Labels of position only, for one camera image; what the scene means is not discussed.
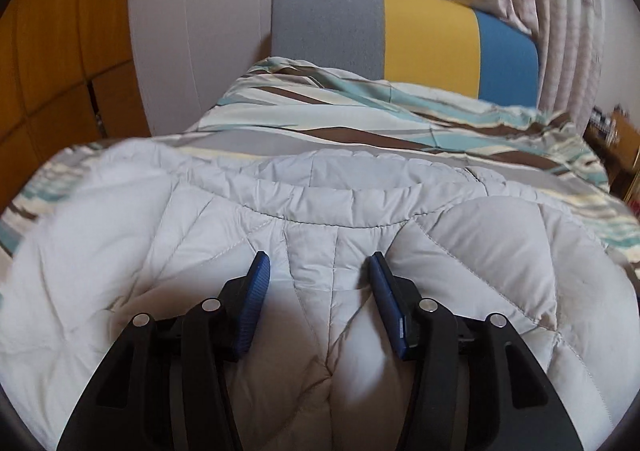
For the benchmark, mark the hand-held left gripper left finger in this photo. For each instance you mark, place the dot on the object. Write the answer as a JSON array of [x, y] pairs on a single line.
[[252, 301]]

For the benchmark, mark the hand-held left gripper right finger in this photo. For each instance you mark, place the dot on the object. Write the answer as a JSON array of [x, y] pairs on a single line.
[[385, 301]]

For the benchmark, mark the light grey quilted down jacket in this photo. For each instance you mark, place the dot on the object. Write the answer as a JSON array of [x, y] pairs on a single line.
[[175, 241]]

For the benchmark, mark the striped bed blanket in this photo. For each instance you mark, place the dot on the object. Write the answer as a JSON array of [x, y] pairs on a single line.
[[350, 131]]

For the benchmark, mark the grey yellow blue headboard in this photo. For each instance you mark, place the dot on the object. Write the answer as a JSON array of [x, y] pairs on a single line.
[[425, 41]]

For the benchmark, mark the wooden bedside shelf with items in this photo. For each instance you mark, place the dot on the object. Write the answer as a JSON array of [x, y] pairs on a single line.
[[617, 151]]

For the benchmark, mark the wooden wardrobe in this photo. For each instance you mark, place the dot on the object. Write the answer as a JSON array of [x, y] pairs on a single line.
[[50, 56]]

